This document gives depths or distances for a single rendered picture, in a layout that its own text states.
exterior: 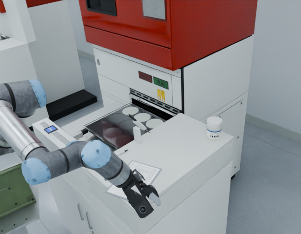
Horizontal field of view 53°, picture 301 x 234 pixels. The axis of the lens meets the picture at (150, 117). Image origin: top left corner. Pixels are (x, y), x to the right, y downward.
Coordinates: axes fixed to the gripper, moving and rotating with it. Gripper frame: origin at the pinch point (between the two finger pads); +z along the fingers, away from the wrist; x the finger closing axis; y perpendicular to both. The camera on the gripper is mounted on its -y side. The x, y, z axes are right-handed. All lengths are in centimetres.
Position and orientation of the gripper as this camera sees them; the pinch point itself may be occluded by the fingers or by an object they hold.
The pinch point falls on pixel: (155, 207)
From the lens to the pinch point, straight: 109.3
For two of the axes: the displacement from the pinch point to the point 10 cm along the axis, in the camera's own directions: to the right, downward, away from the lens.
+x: -7.8, 6.3, 0.2
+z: 5.1, 6.1, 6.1
